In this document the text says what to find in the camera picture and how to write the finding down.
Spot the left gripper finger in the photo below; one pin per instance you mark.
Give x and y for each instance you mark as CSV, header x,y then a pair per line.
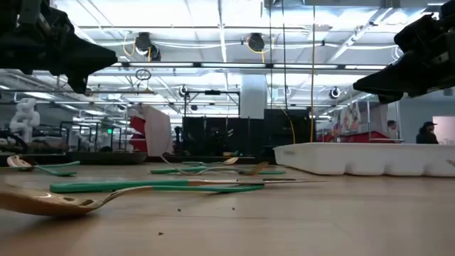
x,y
79,83
89,57

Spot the black partition wall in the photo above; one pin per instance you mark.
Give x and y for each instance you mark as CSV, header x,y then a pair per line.
x,y
213,135

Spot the red and white cloth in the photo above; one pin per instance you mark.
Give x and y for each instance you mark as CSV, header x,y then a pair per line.
x,y
158,131

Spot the black aluminium table frame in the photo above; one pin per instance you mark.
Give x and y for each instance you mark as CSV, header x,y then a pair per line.
x,y
249,159

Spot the colourful poster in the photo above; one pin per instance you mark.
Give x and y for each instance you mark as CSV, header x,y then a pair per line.
x,y
350,117

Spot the black metal stand frame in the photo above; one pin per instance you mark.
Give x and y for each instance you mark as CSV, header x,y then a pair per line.
x,y
212,92

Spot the white pillar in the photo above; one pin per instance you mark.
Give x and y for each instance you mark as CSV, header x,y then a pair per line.
x,y
253,96

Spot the white cutlery tray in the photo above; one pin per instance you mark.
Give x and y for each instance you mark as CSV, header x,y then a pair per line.
x,y
355,158

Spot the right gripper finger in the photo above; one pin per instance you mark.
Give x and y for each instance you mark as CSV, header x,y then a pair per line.
x,y
391,98
391,80

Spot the person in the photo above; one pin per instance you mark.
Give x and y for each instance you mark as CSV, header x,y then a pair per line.
x,y
392,129
426,137

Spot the red counter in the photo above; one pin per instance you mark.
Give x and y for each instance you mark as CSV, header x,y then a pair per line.
x,y
359,137

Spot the ceiling light strip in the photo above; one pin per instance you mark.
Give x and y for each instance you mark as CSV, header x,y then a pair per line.
x,y
160,65

